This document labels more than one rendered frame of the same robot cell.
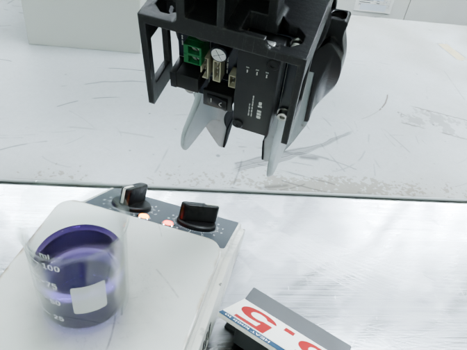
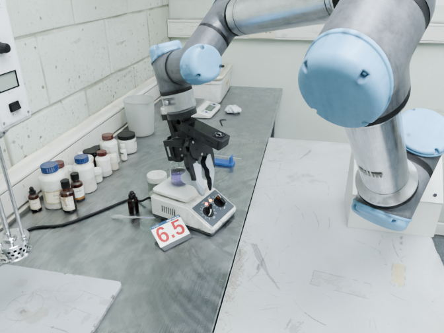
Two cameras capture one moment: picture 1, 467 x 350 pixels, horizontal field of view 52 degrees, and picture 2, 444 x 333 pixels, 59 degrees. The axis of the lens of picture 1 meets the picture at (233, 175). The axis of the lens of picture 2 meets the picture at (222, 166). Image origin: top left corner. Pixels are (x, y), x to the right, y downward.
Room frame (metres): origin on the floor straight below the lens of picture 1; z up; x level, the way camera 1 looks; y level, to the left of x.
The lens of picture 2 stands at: (0.63, -0.78, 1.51)
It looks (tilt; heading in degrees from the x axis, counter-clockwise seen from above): 26 degrees down; 112
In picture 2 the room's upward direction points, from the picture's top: straight up
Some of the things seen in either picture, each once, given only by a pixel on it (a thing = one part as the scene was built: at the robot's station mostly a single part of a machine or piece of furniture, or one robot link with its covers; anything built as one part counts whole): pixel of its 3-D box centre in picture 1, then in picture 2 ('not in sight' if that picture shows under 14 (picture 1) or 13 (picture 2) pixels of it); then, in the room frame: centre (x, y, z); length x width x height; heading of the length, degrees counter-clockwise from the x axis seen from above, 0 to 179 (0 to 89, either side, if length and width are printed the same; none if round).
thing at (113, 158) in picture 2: not in sight; (112, 157); (-0.19, 0.23, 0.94); 0.03 x 0.03 x 0.09
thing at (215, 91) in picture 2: not in sight; (201, 81); (-0.30, 1.21, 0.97); 0.37 x 0.31 x 0.14; 102
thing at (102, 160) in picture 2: not in sight; (103, 162); (-0.19, 0.18, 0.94); 0.05 x 0.05 x 0.09
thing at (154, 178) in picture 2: not in sight; (157, 185); (0.06, 0.11, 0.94); 0.06 x 0.06 x 0.08
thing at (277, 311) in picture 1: (287, 332); (171, 232); (0.19, -0.06, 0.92); 0.09 x 0.06 x 0.04; 63
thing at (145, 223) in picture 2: not in sight; (150, 224); (0.12, -0.03, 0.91); 0.06 x 0.06 x 0.02
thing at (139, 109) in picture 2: not in sight; (138, 115); (-0.30, 0.57, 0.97); 0.18 x 0.13 x 0.15; 151
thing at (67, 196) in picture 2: not in sight; (67, 195); (-0.15, -0.04, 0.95); 0.04 x 0.04 x 0.10
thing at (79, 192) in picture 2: not in sight; (76, 186); (-0.16, 0.02, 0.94); 0.04 x 0.04 x 0.09
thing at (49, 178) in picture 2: not in sight; (53, 184); (-0.21, -0.03, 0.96); 0.07 x 0.07 x 0.13
